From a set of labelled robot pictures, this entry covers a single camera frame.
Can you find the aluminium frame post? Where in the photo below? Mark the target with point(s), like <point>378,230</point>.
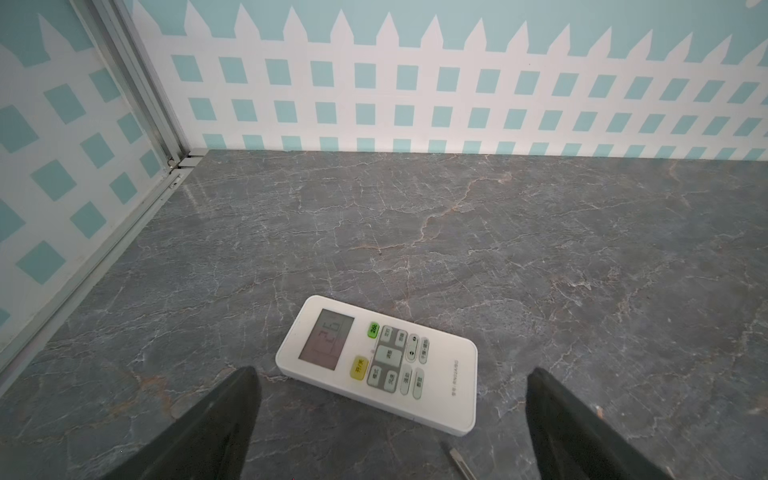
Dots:
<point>114,33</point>

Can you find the white remote with batteries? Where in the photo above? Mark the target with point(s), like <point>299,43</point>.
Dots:
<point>410,370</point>

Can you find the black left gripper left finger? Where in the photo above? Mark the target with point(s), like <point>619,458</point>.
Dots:
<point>210,441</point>

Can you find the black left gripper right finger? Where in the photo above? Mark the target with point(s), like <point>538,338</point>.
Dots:
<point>570,441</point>

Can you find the clear handle screwdriver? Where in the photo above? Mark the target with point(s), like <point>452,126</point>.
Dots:
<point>461,464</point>

